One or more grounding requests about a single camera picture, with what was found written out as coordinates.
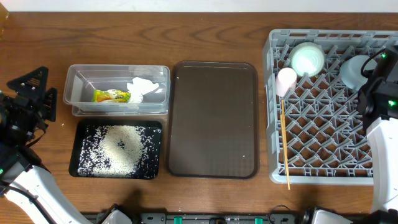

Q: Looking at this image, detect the brown serving tray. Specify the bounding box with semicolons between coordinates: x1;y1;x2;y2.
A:
166;62;259;179

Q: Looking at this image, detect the light blue bowl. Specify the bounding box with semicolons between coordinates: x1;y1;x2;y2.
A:
340;55;369;91

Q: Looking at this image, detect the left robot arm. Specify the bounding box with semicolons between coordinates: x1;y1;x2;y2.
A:
1;67;89;223

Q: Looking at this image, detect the black tray bin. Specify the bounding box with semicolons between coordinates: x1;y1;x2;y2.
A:
68;118;163;180

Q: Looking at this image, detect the wooden chopstick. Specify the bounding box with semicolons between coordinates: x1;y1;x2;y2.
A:
280;99;285;132
280;113;290;190

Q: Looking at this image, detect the pink cup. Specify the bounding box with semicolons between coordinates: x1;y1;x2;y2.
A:
275;67;297;97

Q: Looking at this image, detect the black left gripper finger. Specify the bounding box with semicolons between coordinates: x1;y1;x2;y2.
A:
7;67;49;100
44;88;57;122

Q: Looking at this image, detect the white tissue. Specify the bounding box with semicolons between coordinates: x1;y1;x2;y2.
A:
126;77;159;103

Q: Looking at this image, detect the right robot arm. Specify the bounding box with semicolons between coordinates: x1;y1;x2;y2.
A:
301;45;397;224

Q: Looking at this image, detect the clear plastic bin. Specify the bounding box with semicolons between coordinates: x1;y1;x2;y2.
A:
63;64;170;116

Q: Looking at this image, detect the mint green bowl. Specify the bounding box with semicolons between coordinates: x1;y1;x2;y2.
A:
289;42;325;77

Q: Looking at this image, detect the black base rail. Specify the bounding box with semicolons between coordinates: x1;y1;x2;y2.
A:
82;212;307;224

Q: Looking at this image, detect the grey dishwasher rack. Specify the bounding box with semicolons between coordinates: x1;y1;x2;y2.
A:
262;29;397;185

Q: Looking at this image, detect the pile of white rice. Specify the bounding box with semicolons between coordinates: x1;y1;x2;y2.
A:
76;124;162;179

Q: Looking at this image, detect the yellow green snack wrapper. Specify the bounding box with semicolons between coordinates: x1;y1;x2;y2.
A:
91;89;131;103

